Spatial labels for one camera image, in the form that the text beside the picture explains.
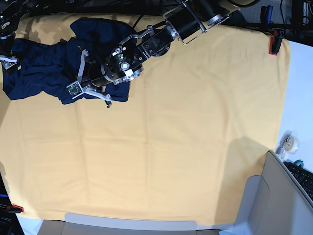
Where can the red black clamp top right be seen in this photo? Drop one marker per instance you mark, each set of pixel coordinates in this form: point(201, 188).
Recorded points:
point(275, 41)

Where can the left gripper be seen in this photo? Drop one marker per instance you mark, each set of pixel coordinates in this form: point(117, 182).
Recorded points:
point(92, 79)

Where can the cardboard box bottom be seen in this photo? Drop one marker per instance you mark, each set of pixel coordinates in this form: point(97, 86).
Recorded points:
point(76, 224)

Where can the clear tape dispenser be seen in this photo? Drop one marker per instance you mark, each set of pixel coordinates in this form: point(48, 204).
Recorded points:
point(289, 143)

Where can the red black clamp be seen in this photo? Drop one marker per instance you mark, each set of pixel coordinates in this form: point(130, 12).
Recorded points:
point(275, 41)
point(14, 209)

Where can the green tape roll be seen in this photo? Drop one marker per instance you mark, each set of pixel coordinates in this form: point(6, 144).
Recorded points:
point(299, 163)

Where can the red black clamp bottom left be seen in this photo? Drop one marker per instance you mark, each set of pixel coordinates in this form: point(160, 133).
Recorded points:
point(14, 209)

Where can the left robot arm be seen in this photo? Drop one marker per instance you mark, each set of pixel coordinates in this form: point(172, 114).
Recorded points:
point(185, 22)

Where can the black keyboard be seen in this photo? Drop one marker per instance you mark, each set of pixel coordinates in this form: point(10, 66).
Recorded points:
point(303, 177)

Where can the navy blue long-sleeve shirt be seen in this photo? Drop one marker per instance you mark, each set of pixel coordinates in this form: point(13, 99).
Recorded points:
point(50, 69)

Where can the cardboard box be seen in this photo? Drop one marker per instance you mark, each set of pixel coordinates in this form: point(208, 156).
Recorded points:
point(274, 203)
point(76, 224)

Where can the yellow table cloth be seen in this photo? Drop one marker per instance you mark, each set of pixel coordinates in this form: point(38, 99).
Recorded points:
point(197, 124)

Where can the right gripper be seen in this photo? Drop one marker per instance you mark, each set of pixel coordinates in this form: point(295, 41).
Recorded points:
point(9, 61)

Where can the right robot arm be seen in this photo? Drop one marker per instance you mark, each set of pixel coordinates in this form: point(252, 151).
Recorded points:
point(11, 12)

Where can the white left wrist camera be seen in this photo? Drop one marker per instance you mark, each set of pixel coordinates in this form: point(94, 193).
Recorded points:
point(75, 89)

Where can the cardboard box right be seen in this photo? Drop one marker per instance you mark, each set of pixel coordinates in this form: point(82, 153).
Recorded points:
point(274, 203)

